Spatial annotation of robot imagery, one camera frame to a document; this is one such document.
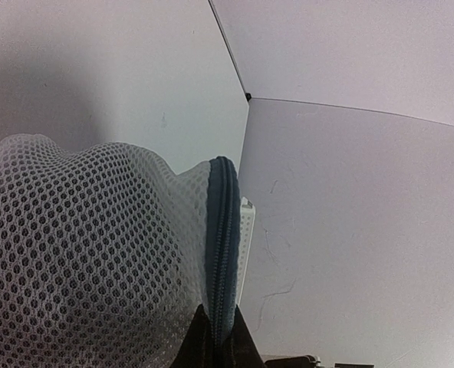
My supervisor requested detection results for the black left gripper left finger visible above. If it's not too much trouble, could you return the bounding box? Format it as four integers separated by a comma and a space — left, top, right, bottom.
169, 305, 215, 368

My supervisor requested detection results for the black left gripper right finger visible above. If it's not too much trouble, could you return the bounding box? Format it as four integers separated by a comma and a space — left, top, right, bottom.
222, 307, 265, 368

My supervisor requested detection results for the white mesh laundry bag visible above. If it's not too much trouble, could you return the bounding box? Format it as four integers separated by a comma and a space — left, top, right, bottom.
0, 134, 241, 367

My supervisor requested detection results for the white perforated plastic basket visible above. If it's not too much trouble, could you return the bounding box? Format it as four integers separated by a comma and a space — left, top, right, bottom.
236, 197, 256, 305

